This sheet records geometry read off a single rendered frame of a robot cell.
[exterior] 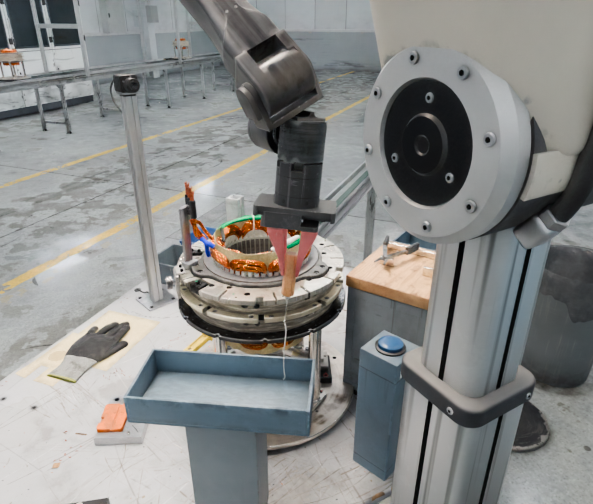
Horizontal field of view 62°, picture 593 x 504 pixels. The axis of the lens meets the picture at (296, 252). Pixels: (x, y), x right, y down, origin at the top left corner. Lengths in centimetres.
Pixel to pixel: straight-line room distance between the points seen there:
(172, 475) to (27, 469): 27
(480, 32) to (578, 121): 9
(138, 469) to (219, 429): 34
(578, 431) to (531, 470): 33
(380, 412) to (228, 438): 27
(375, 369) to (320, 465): 24
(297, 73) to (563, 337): 203
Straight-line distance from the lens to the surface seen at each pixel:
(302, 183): 59
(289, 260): 65
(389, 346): 81
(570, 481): 221
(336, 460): 99
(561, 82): 36
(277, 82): 56
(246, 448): 74
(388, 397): 84
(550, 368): 254
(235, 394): 75
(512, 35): 35
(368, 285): 95
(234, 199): 102
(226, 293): 85
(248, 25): 60
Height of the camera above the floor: 152
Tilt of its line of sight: 26 degrees down
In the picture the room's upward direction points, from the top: straight up
